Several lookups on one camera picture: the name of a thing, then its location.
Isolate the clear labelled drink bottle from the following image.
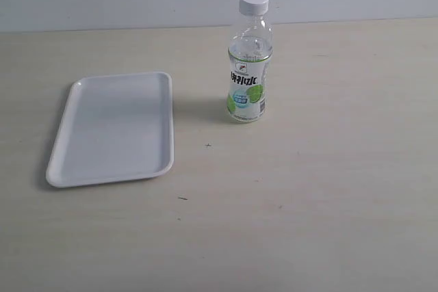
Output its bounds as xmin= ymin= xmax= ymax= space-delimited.
xmin=227 ymin=16 xmax=273 ymax=122

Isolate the white bottle cap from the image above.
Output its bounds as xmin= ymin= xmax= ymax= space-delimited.
xmin=239 ymin=0 xmax=270 ymax=16

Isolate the white plastic tray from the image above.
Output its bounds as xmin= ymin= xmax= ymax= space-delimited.
xmin=45 ymin=72 xmax=174 ymax=188

